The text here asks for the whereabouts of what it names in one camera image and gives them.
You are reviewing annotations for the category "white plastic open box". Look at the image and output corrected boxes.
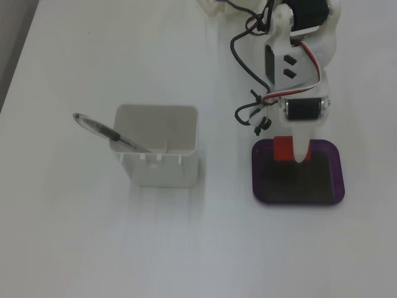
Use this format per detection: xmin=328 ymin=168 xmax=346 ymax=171
xmin=108 ymin=104 xmax=199 ymax=188

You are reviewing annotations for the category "red white black servo wire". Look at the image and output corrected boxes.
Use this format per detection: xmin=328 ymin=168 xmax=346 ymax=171
xmin=262 ymin=39 xmax=322 ymax=105

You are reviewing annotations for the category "red rectangular cube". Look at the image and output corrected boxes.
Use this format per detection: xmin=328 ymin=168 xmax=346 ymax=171
xmin=273 ymin=135 xmax=312 ymax=163

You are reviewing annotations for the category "white moving gripper jaw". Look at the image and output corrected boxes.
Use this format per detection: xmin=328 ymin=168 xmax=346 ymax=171
xmin=292 ymin=136 xmax=311 ymax=164

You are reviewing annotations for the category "purple square tray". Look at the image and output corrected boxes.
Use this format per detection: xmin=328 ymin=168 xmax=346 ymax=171
xmin=251 ymin=138 xmax=346 ymax=206

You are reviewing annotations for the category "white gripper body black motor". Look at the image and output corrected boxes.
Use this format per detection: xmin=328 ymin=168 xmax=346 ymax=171
xmin=277 ymin=96 xmax=331 ymax=138

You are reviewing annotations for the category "clear black ballpoint pen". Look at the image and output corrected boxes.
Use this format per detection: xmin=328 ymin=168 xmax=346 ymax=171
xmin=72 ymin=112 xmax=152 ymax=154

